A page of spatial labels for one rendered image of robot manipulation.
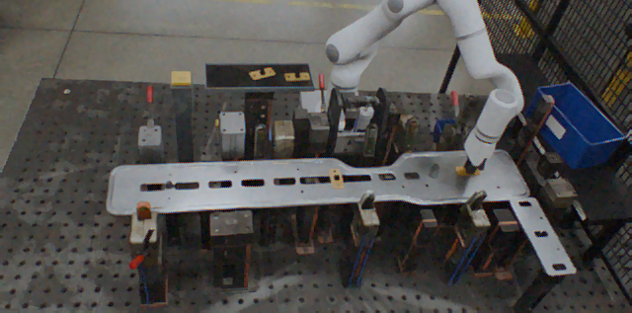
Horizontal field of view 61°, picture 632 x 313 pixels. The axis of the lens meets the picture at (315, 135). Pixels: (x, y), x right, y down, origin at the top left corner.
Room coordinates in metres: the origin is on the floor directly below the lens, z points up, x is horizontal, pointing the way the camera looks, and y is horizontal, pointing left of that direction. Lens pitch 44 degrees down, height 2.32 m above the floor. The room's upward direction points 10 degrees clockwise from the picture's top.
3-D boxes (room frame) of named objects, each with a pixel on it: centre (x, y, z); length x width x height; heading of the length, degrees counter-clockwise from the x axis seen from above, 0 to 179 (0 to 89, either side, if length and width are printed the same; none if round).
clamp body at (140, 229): (0.82, 0.42, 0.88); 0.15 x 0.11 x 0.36; 17
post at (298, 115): (1.35, 0.06, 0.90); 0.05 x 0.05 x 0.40; 17
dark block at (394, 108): (1.44, -0.25, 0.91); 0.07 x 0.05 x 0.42; 17
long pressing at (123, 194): (1.16, -0.08, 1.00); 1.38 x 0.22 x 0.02; 107
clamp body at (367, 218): (1.02, -0.20, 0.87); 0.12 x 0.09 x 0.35; 17
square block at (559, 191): (1.26, -0.84, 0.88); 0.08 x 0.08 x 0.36; 17
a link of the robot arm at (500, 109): (1.31, -0.54, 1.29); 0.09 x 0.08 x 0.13; 139
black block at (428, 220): (1.08, -0.40, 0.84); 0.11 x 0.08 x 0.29; 17
